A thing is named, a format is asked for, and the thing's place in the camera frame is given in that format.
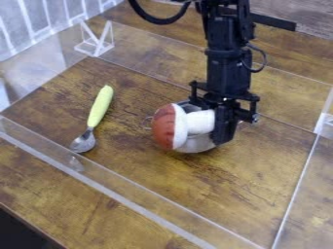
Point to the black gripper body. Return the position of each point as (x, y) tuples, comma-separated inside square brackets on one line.
[(224, 96)]

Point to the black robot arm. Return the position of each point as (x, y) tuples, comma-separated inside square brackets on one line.
[(230, 27)]

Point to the silver metal pot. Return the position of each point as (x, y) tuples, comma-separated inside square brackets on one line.
[(189, 129)]

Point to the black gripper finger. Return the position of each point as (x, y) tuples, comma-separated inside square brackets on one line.
[(225, 123)]

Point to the green handled metal spoon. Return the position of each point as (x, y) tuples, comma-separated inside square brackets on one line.
[(85, 142)]

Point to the black strip on table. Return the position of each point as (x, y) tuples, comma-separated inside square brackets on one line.
[(275, 22)]

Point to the clear acrylic barrier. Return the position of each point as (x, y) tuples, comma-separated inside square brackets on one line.
[(307, 226), (196, 228)]

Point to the clear acrylic triangle bracket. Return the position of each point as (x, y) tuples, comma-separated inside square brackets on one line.
[(93, 45)]

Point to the clear acrylic front barrier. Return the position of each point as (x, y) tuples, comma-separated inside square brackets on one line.
[(196, 228)]

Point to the clear acrylic right barrier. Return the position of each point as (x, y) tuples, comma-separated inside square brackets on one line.
[(307, 226)]

